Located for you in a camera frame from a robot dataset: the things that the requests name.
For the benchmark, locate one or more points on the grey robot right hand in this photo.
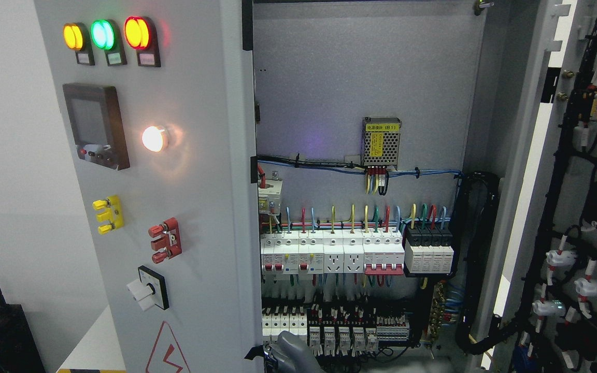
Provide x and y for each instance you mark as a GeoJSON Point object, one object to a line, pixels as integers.
{"type": "Point", "coordinates": [289, 354]}

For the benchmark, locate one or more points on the grey cabinet door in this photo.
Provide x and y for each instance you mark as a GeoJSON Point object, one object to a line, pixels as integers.
{"type": "Point", "coordinates": [202, 94]}
{"type": "Point", "coordinates": [531, 271]}

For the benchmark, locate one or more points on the white lower relay row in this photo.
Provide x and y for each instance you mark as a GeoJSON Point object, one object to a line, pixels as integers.
{"type": "Point", "coordinates": [339, 328]}

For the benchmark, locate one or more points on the red electrical hazard warning sticker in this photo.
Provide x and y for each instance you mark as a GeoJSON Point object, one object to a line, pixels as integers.
{"type": "Point", "coordinates": [166, 354]}

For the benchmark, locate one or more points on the white socket breaker row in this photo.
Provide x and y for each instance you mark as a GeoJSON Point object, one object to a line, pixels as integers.
{"type": "Point", "coordinates": [296, 254]}

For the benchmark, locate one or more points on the black surge protector module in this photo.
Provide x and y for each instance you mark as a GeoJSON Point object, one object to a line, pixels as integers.
{"type": "Point", "coordinates": [428, 251]}

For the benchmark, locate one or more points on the metal mesh power supply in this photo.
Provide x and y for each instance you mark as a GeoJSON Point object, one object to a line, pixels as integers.
{"type": "Point", "coordinates": [380, 141]}

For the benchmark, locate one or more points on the white glowing indicator lamp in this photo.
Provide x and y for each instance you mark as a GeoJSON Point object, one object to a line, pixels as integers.
{"type": "Point", "coordinates": [155, 138]}

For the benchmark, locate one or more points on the black box at left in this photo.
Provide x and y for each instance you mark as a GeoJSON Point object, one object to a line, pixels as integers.
{"type": "Point", "coordinates": [18, 351]}

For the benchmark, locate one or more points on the black digital power meter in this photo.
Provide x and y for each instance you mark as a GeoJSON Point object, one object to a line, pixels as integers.
{"type": "Point", "coordinates": [95, 117]}

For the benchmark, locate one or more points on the red indicator light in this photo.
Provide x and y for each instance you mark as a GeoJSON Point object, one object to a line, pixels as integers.
{"type": "Point", "coordinates": [140, 33]}

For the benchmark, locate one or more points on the green indicator light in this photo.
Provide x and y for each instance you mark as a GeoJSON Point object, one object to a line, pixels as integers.
{"type": "Point", "coordinates": [106, 36]}

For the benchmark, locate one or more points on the yellow indicator light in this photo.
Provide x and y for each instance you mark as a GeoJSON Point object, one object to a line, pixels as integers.
{"type": "Point", "coordinates": [77, 38]}

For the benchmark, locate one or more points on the white rotary selector switch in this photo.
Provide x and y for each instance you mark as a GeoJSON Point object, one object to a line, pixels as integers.
{"type": "Point", "coordinates": [150, 289]}

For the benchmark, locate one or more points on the red terminal post block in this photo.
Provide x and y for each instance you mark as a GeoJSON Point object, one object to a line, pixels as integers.
{"type": "Point", "coordinates": [165, 241]}

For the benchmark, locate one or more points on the yellow terminal post block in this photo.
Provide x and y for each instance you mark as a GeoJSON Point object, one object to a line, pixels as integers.
{"type": "Point", "coordinates": [109, 212]}

